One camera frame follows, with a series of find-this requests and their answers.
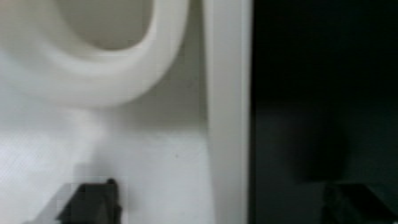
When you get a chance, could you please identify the white square tabletop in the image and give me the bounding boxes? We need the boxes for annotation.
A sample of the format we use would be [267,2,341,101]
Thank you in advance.
[0,0,252,224]

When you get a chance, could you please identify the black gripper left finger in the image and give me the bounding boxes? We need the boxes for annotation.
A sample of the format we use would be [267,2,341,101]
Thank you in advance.
[57,179,123,224]

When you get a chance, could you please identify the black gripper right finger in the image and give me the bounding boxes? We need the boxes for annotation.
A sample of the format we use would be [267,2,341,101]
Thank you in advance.
[320,184,398,224]

